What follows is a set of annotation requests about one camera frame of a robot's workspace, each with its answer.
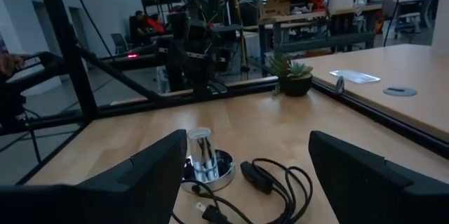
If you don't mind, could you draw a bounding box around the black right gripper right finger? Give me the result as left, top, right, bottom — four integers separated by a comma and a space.
307, 131, 449, 224

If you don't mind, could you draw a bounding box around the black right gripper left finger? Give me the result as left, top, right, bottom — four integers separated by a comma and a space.
0, 129, 188, 224

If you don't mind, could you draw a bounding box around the light wooden desk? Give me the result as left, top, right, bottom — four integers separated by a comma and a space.
297, 43, 449, 140

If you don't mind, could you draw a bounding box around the silver desk outlet plate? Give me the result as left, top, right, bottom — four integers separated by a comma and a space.
328, 69, 382, 85

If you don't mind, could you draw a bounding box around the potted succulent plant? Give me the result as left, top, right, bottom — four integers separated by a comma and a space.
268, 53, 314, 98

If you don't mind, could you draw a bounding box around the grey office chair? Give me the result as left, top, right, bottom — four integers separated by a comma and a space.
110, 33, 130, 55

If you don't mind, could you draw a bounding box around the wooden shelf rack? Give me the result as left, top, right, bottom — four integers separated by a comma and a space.
257, 3, 384, 58

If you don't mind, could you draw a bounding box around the person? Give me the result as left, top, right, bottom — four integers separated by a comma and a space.
128, 10, 150, 46
0, 52, 27, 78
147, 13, 166, 36

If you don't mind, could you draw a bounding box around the cardboard box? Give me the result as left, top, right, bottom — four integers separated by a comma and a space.
258, 0, 294, 20

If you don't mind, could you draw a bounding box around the grey cable grommet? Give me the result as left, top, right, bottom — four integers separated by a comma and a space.
382, 86, 418, 98

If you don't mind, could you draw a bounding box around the black frame clamp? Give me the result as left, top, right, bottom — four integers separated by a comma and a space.
334, 75, 346, 95

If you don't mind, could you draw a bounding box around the black lamp power cord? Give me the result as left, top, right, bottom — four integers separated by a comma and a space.
170, 158, 314, 224

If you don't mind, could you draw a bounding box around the black aluminium table frame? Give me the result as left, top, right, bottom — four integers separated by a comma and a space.
0, 0, 449, 186

